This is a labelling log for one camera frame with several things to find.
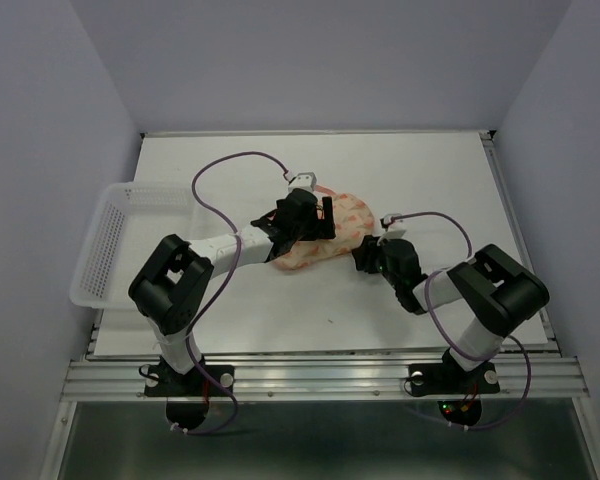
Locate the aluminium front rail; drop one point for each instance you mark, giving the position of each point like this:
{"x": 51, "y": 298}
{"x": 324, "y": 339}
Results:
{"x": 268, "y": 378}

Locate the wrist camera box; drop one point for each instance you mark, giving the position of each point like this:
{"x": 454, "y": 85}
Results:
{"x": 393, "y": 227}
{"x": 303, "y": 181}

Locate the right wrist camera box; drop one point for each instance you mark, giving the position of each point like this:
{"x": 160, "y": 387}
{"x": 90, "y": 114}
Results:
{"x": 393, "y": 227}

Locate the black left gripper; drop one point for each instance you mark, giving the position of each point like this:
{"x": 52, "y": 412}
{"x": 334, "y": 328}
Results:
{"x": 321, "y": 229}

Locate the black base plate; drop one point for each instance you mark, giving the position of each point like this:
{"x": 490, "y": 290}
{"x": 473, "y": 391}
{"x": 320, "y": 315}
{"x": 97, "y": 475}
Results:
{"x": 439, "y": 379}
{"x": 161, "y": 381}

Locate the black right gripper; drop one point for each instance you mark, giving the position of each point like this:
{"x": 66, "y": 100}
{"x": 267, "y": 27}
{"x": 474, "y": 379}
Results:
{"x": 364, "y": 251}

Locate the white plastic basket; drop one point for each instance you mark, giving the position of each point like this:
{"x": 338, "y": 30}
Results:
{"x": 129, "y": 221}

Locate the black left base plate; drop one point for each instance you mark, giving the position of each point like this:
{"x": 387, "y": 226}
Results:
{"x": 161, "y": 381}

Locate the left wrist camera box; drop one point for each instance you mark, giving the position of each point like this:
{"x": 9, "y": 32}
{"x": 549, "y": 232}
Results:
{"x": 303, "y": 181}

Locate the floral peach laundry bag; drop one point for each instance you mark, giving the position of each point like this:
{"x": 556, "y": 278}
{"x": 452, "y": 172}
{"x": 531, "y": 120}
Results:
{"x": 353, "y": 220}

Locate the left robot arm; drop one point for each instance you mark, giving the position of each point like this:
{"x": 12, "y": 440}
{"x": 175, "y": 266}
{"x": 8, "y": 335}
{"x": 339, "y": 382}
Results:
{"x": 180, "y": 279}

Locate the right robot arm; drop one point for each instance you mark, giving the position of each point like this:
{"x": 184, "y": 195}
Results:
{"x": 500, "y": 292}

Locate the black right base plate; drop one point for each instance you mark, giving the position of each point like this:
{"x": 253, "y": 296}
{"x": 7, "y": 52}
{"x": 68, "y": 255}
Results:
{"x": 439, "y": 379}

